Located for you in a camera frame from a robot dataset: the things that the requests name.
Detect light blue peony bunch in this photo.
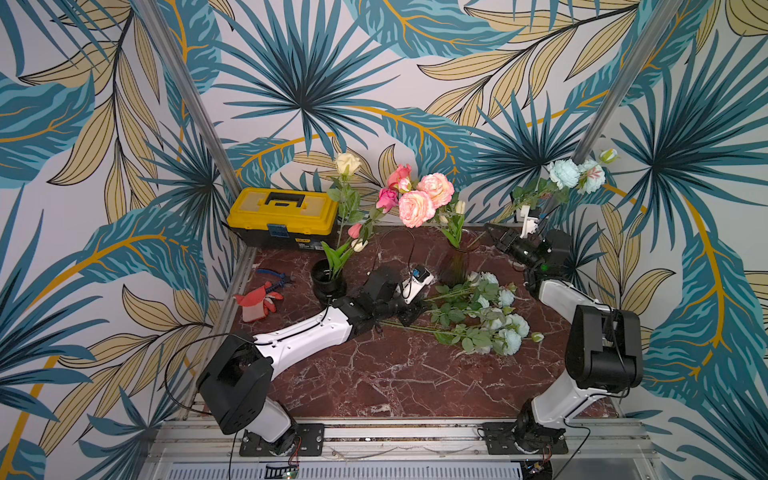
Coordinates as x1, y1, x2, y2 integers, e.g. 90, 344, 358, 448
383, 313, 545, 357

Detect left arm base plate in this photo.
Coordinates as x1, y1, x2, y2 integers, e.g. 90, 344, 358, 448
239, 423, 325, 458

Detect pink peach peony stem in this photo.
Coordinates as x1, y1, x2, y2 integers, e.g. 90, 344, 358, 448
398, 173, 455, 228

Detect black ceramic vase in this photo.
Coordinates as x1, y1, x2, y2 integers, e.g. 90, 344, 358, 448
310, 259, 347, 306

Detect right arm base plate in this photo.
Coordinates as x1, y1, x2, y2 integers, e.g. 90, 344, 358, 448
478, 422, 569, 456

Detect yellow black toolbox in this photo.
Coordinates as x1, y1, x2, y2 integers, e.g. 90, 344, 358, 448
226, 187, 338, 251

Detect dark red glass vase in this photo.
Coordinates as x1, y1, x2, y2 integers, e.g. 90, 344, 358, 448
438, 245, 470, 287

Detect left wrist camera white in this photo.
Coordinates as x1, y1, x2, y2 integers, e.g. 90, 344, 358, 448
400, 264, 435, 304

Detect left aluminium frame post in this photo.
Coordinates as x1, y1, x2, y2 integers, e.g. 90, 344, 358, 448
134, 0, 242, 197

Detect aluminium frame rail front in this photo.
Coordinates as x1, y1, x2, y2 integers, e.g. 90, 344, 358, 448
139, 418, 667, 479

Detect pink rose stem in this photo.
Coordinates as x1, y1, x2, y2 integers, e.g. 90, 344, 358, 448
348, 164, 413, 252

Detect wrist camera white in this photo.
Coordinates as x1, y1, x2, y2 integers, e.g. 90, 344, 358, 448
400, 264, 435, 304
516, 205, 539, 238

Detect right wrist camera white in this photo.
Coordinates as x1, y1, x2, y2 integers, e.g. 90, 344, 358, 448
516, 205, 539, 238

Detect large pale blue rose stem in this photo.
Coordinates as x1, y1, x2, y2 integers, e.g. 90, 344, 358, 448
427, 272, 518, 325

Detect aluminium frame post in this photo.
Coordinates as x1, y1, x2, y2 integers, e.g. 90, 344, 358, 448
134, 0, 242, 197
567, 1, 682, 164

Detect right aluminium frame post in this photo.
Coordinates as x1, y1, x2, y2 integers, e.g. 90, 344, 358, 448
567, 1, 682, 164

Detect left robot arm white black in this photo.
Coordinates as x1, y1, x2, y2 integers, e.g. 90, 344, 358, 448
196, 265, 435, 445

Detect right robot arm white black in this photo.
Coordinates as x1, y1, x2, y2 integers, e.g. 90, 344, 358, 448
485, 223, 644, 450

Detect cream rose stem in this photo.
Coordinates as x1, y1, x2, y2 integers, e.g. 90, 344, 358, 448
321, 152, 368, 281

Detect blue handled pliers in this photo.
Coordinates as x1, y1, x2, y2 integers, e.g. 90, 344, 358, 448
255, 268, 293, 289

